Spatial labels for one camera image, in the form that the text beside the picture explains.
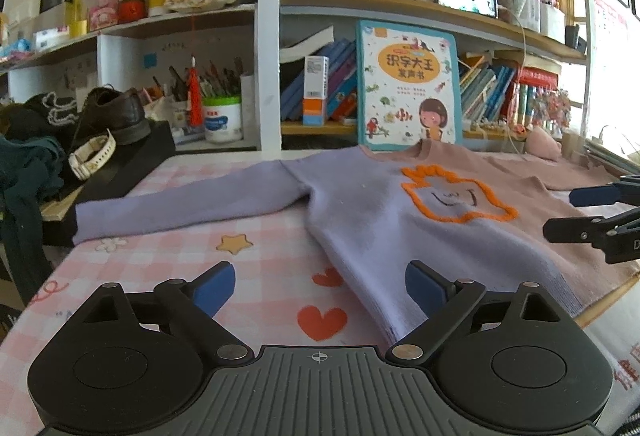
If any purple and pink sweater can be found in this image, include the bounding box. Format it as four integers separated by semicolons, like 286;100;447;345
75;141;639;341

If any pink checkered table mat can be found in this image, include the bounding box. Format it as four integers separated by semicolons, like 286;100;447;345
0;150;640;436

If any pink plush toy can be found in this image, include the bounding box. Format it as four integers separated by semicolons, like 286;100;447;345
525;125;562;161

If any red thick book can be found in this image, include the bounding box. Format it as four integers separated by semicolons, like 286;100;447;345
516;67;559;90

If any black box platform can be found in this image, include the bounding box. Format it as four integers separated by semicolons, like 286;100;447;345
41;121;176;248

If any white wristwatch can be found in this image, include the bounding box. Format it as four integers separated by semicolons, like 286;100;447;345
68;131;117;181

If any white green-lid jar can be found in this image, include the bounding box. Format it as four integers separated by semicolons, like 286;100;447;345
203;95;243;144

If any dark green garment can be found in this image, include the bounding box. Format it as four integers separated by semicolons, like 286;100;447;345
1;136;65;303

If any brown leather shoe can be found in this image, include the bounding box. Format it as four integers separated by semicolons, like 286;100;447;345
72;86;151;148

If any red hanging tassel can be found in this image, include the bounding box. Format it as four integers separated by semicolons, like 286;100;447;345
188;36;204;127

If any teal children's picture book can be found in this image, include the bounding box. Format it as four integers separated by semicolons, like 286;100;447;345
356;20;462;151

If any white orange carton box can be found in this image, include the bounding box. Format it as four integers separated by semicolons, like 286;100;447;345
303;56;329;126

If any white bookshelf frame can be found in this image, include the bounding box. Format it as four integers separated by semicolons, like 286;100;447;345
1;0;587;155

